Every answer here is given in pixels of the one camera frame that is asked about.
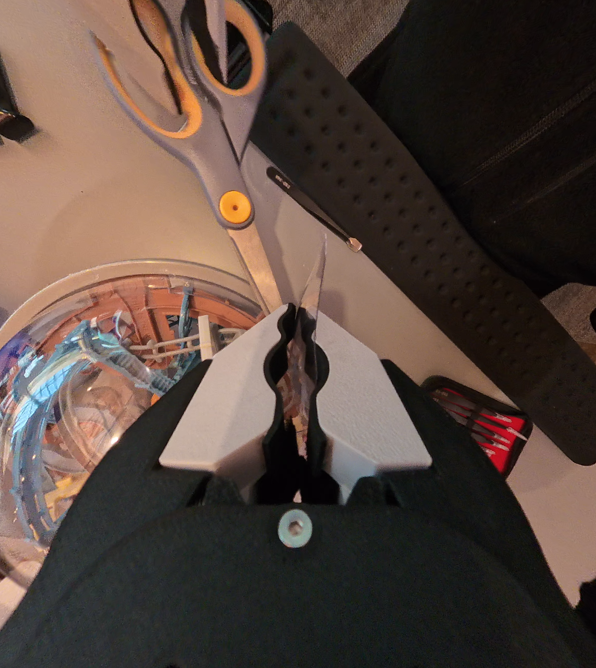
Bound clear maze ball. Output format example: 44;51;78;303
0;258;268;580

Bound grey and yellow scissors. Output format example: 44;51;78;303
89;0;284;314

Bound long black tweezers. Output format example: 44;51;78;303
266;166;364;254

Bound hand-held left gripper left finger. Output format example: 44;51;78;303
160;304;297;502

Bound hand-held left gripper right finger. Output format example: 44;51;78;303
306;308;433;502

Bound black zip case red lining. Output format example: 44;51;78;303
420;375;533;478

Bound black dimpled foam pad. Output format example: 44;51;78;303
248;21;596;466

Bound clear plastic shell piece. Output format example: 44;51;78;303
285;232;328;460

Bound person's black jacket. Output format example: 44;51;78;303
347;0;596;295

